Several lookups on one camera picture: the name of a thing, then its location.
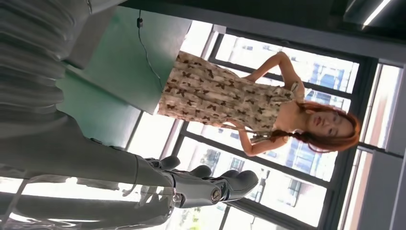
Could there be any clear plastic film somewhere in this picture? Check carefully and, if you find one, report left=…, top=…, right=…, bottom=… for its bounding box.
left=0, top=174, right=178, bottom=230

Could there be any dark green table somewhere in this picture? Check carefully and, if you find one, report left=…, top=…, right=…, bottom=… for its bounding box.
left=63, top=6, right=192, bottom=115

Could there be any thin black machine cable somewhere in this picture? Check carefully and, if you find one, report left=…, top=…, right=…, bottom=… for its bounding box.
left=136, top=9, right=164, bottom=91

